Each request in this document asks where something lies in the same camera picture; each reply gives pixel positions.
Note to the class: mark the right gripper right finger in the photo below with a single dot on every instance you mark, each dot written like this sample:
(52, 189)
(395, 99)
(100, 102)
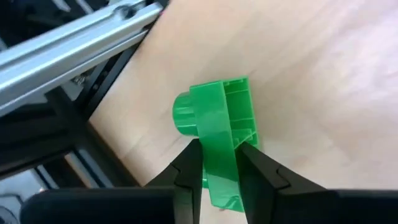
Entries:
(295, 205)

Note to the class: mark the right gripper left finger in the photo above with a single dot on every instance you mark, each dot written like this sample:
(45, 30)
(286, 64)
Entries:
(124, 205)

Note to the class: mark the large green toy brick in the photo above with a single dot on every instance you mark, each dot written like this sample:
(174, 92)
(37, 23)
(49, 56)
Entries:
(214, 124)

